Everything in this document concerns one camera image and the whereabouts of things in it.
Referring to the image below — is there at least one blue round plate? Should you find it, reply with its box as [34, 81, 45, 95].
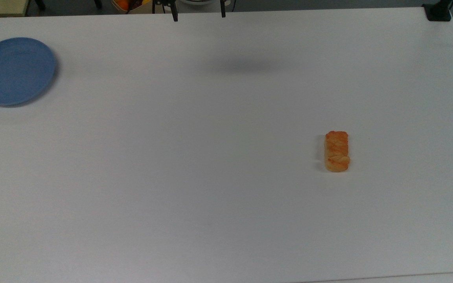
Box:
[0, 37, 58, 107]

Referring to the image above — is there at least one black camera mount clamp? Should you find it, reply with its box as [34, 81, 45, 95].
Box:
[422, 0, 453, 22]

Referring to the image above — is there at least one golden brown bread pastry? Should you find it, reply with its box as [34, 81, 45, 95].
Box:
[324, 130, 351, 173]

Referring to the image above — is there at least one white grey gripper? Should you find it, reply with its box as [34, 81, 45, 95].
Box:
[151, 0, 227, 22]

